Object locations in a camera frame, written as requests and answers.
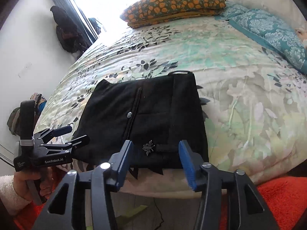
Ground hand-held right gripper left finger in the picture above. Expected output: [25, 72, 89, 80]
[32, 140, 135, 230]

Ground teal damask pillow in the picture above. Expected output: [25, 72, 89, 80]
[215, 1, 307, 75]

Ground person's left hand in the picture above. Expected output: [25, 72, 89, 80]
[13, 166, 57, 200]

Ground dark hanging bag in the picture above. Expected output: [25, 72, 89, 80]
[50, 5, 93, 61]

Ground green paper scrap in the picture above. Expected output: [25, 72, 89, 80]
[117, 205, 148, 223]

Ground dark teal bundle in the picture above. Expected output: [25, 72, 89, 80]
[88, 17, 103, 37]

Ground pile of clothes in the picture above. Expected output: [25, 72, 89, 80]
[7, 92, 47, 135]

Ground floral bedspread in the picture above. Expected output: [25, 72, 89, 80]
[34, 14, 307, 197]

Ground orange flower print pillow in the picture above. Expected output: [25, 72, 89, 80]
[119, 0, 227, 29]

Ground black pants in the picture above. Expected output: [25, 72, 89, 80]
[72, 71, 210, 181]

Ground peach cloth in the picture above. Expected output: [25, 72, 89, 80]
[295, 28, 307, 49]

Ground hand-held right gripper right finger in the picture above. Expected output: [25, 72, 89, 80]
[178, 139, 276, 230]

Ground orange fuzzy cloth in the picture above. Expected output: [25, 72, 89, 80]
[14, 168, 307, 230]

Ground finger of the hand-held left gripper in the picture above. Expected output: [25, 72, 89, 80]
[40, 135, 91, 154]
[35, 125, 73, 145]

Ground window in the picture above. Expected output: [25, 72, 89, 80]
[66, 0, 154, 41]

